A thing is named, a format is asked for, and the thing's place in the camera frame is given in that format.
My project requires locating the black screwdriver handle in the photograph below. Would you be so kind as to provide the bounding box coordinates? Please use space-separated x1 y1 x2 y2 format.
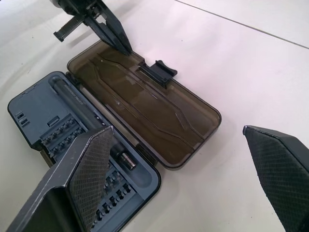
49 75 139 173

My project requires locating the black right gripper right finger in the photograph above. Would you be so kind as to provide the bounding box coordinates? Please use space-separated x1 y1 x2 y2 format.
242 125 309 232

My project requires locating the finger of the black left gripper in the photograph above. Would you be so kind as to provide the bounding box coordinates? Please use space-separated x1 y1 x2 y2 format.
83 18 128 56
98 0 132 56

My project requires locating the dark screwdriver bit case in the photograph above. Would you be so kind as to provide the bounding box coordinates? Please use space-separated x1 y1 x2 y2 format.
7 40 222 232

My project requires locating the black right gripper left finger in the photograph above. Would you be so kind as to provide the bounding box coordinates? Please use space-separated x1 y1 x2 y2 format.
0 125 115 232

